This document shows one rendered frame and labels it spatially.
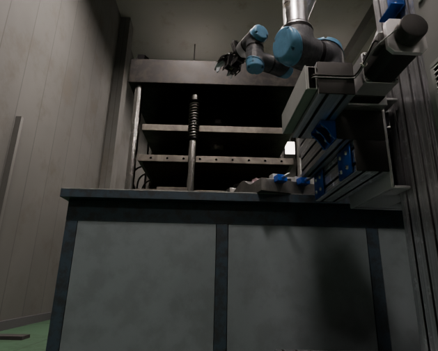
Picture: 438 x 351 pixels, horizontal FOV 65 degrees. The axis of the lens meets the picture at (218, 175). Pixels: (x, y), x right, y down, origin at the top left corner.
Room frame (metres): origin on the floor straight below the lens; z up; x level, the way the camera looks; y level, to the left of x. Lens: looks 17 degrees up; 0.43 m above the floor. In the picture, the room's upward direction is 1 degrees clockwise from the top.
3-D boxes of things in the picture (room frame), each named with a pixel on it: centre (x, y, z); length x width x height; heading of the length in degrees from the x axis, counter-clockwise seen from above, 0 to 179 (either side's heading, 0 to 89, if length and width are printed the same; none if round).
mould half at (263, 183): (1.65, -0.22, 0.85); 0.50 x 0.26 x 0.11; 18
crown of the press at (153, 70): (2.61, 0.02, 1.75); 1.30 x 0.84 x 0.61; 91
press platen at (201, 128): (2.67, 0.02, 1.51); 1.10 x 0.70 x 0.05; 91
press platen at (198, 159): (2.66, 0.02, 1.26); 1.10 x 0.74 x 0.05; 91
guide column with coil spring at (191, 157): (2.27, 0.19, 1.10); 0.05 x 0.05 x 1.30
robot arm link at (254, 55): (1.25, -0.16, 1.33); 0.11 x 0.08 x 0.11; 118
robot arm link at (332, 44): (1.06, -0.38, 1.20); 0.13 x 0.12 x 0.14; 118
